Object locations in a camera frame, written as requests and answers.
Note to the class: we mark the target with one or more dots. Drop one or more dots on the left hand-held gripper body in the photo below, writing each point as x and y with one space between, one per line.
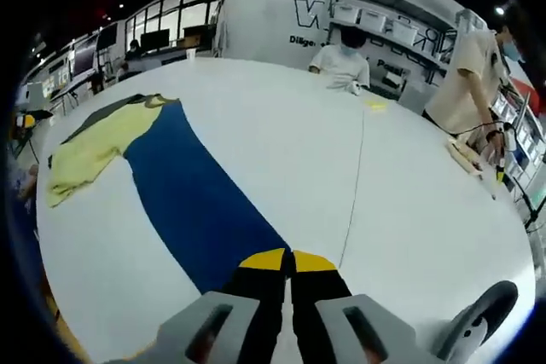
19 122

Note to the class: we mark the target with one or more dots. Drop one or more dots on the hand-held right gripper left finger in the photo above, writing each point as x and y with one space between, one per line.
251 296

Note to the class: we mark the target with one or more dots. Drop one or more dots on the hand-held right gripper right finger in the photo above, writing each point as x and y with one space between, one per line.
324 296

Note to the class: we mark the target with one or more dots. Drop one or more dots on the yellow blue black garment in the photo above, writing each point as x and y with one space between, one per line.
183 193

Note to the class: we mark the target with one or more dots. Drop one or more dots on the dark display screen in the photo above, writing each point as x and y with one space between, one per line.
85 57

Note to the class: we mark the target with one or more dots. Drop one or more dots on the black computer monitor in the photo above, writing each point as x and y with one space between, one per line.
155 41

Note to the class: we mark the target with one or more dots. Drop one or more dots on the dark grey curved holder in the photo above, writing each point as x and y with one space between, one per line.
490 304

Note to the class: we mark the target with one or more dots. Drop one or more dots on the white cup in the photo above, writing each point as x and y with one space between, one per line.
191 54

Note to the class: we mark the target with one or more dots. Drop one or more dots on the cardboard box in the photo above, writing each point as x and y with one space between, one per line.
198 36

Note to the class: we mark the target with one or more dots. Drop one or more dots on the yellow tape mark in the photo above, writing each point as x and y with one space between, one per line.
376 105

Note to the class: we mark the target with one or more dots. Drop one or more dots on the wooden board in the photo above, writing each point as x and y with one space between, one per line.
465 155

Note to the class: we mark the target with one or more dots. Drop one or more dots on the small white object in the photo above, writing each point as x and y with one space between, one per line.
356 88

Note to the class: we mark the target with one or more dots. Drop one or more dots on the black tripod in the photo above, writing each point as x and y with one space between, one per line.
531 208

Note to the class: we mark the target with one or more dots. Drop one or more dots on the white storage rack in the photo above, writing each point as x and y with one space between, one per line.
520 134

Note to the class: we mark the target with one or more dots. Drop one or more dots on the white storage bin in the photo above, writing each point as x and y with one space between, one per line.
404 30
373 19
345 13

